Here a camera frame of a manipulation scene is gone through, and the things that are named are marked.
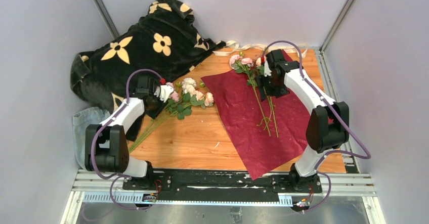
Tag pink fake flower stem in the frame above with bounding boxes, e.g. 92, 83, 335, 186
129, 82, 180, 153
229, 53, 279, 137
128, 90, 214, 153

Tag dark red wrapping paper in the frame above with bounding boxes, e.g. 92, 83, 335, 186
202, 70, 310, 180

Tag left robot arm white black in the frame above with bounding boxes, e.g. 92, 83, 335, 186
84, 76, 173, 190

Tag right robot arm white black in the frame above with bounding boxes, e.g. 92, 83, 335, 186
256, 49, 350, 192

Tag black blanket cream flowers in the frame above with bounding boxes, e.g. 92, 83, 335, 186
70, 0, 227, 111

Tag cream ribbon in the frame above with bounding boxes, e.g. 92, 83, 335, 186
214, 40, 299, 57

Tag light blue denim cloth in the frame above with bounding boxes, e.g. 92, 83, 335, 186
72, 107, 110, 170

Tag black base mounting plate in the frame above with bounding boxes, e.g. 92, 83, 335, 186
122, 168, 322, 202

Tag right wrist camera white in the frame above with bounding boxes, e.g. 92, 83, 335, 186
264, 61, 271, 77

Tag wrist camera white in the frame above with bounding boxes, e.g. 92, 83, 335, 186
154, 84, 175, 103
264, 61, 271, 77

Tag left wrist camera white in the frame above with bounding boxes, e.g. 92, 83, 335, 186
154, 84, 175, 103

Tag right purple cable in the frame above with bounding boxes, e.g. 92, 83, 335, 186
261, 40, 372, 213

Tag aluminium frame rail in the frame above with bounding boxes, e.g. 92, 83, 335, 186
61, 168, 385, 223

